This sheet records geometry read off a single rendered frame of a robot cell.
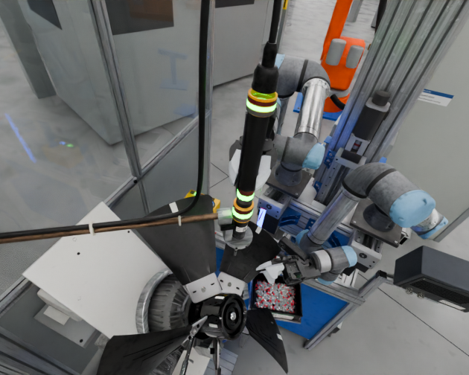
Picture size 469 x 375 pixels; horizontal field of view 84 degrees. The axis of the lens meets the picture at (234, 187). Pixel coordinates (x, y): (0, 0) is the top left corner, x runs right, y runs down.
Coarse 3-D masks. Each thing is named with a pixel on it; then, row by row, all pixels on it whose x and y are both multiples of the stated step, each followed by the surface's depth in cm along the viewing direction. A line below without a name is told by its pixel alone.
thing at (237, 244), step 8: (224, 208) 57; (224, 216) 55; (224, 224) 56; (232, 224) 57; (224, 232) 59; (248, 232) 63; (224, 240) 61; (232, 240) 61; (240, 240) 61; (248, 240) 62; (240, 248) 61
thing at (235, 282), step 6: (222, 276) 84; (228, 276) 84; (222, 282) 83; (228, 282) 83; (234, 282) 83; (240, 282) 83; (222, 288) 81; (228, 288) 82; (234, 288) 82; (240, 288) 82; (240, 294) 81
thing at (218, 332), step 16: (192, 304) 75; (208, 304) 72; (224, 304) 70; (240, 304) 76; (192, 320) 74; (208, 320) 70; (224, 320) 70; (240, 320) 75; (208, 336) 77; (224, 336) 68
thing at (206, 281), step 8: (200, 280) 74; (208, 280) 74; (216, 280) 74; (192, 288) 74; (200, 288) 74; (208, 288) 74; (216, 288) 74; (192, 296) 74; (200, 296) 74; (208, 296) 74
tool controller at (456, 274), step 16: (416, 256) 93; (432, 256) 89; (448, 256) 89; (400, 272) 100; (416, 272) 89; (432, 272) 87; (448, 272) 87; (464, 272) 86; (416, 288) 96; (432, 288) 91; (448, 288) 86; (464, 288) 84; (448, 304) 96; (464, 304) 91
